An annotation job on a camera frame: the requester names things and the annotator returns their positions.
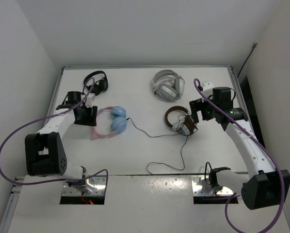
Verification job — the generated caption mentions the pink blue cat-ear headphones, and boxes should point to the pink blue cat-ear headphones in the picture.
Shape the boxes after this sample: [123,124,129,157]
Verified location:
[90,106,127,141]

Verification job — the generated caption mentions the thin black headphone cable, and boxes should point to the thin black headphone cable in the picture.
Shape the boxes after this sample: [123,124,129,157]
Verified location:
[126,117,189,175]

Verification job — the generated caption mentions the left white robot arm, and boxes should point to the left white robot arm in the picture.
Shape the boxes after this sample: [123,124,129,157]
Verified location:
[25,91,97,194]

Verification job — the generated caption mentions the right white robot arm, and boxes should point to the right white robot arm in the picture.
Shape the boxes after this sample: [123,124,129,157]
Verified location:
[189,86,290,210]

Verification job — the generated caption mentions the brown silver headphones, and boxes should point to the brown silver headphones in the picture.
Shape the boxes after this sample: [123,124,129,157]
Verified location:
[164,106,198,136]

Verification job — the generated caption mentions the black Panasonic headphones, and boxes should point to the black Panasonic headphones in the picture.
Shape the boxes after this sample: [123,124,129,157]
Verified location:
[83,70,109,96]

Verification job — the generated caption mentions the white grey headphones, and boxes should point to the white grey headphones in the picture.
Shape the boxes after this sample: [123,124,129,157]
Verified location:
[152,70,185,101]

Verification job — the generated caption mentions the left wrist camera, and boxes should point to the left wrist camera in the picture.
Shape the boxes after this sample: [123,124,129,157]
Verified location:
[84,93,96,108]

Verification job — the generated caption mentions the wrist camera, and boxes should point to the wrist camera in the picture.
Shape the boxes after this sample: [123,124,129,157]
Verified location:
[201,81,215,98]
[84,93,96,108]

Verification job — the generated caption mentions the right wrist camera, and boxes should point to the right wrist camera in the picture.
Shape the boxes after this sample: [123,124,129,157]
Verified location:
[201,81,215,98]

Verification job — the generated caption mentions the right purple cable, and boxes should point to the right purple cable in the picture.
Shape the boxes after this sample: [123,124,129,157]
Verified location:
[193,78,285,233]

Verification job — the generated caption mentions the purple cable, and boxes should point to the purple cable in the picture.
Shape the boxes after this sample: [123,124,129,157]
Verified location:
[0,78,109,186]
[193,78,285,233]

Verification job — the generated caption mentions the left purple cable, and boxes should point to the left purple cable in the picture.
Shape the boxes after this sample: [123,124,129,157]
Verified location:
[0,78,109,186]

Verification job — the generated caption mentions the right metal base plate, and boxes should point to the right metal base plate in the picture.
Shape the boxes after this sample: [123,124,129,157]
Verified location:
[191,175,234,197]

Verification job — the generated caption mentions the metal base plate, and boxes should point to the metal base plate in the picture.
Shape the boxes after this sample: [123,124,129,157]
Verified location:
[62,176,106,197]
[191,175,234,197]

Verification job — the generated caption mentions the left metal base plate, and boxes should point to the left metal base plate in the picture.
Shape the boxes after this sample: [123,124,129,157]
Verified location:
[62,176,106,197]

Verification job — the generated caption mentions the black wall cable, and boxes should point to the black wall cable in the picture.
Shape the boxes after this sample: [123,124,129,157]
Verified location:
[237,43,257,81]

